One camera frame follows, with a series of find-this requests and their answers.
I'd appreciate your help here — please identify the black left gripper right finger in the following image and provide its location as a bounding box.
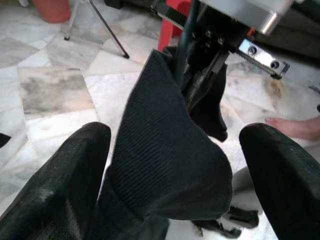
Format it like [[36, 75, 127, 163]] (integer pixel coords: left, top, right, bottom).
[[239, 123, 320, 240]]

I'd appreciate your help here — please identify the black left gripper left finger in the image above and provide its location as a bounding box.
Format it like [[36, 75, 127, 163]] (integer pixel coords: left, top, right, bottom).
[[0, 121, 112, 240]]

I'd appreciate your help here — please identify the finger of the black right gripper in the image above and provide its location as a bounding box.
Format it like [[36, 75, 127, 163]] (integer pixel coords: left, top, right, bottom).
[[188, 51, 230, 142]]

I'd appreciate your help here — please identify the black plastic hanger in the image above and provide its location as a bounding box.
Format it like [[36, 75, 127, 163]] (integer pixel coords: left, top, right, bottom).
[[173, 0, 201, 87]]

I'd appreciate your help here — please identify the plain black shirt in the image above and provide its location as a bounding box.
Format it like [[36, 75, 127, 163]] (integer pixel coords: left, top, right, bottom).
[[86, 46, 260, 240]]

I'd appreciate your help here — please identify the red plastic stool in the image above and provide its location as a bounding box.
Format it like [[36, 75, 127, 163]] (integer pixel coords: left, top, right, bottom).
[[157, 17, 187, 53]]

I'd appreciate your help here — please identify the person's bare foot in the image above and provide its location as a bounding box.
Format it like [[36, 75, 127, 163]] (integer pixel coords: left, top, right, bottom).
[[265, 116, 320, 141]]

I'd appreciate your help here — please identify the silver metal clothes rack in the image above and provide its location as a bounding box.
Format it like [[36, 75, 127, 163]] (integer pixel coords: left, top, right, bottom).
[[63, 0, 131, 60]]

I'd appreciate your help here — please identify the orange bin green liner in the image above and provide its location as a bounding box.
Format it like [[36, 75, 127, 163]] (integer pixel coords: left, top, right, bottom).
[[31, 0, 72, 25]]

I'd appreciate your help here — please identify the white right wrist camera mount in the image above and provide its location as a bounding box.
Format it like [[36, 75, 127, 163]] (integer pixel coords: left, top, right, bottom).
[[199, 0, 279, 35]]

